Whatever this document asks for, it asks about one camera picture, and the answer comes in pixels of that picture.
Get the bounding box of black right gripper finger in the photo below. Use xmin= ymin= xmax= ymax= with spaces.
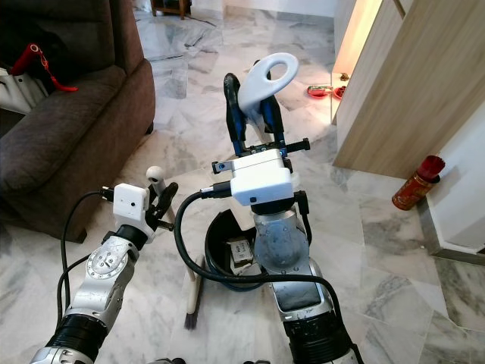
xmin=261 ymin=96 xmax=287 ymax=146
xmin=224 ymin=73 xmax=249 ymax=155

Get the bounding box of cream long-handled dustpan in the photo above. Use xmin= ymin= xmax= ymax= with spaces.
xmin=237 ymin=52 xmax=300 ymax=116

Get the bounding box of wooden-handled broom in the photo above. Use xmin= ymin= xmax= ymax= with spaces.
xmin=146 ymin=165 xmax=202 ymax=331

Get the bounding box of small red floor item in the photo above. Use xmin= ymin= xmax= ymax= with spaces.
xmin=307 ymin=85 xmax=347 ymax=102

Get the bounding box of black round bin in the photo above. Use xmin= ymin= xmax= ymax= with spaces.
xmin=203 ymin=209 xmax=274 ymax=293

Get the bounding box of brown fabric sofa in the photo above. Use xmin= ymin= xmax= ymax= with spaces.
xmin=0 ymin=0 xmax=156 ymax=243

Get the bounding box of wooden stool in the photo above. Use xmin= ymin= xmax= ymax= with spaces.
xmin=150 ymin=0 xmax=192 ymax=20

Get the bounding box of red cylindrical can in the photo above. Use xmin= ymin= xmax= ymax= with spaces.
xmin=392 ymin=155 xmax=448 ymax=212

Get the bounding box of white bag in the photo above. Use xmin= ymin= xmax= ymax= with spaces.
xmin=0 ymin=67 xmax=42 ymax=115

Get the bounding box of red tasselled roll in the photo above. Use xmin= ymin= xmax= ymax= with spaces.
xmin=11 ymin=43 xmax=80 ymax=93

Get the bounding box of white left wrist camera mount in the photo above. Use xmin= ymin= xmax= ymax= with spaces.
xmin=114 ymin=184 xmax=152 ymax=227

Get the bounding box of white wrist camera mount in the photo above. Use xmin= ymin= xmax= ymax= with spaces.
xmin=230 ymin=148 xmax=299 ymax=207
xmin=114 ymin=184 xmax=152 ymax=227

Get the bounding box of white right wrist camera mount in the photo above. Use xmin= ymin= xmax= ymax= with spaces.
xmin=230 ymin=148 xmax=299 ymax=207

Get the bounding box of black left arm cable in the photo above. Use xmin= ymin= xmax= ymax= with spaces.
xmin=58 ymin=190 xmax=116 ymax=334

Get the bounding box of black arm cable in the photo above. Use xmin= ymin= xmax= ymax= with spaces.
xmin=173 ymin=184 xmax=365 ymax=364
xmin=58 ymin=190 xmax=116 ymax=334

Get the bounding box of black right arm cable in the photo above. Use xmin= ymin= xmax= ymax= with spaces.
xmin=173 ymin=184 xmax=365 ymax=364

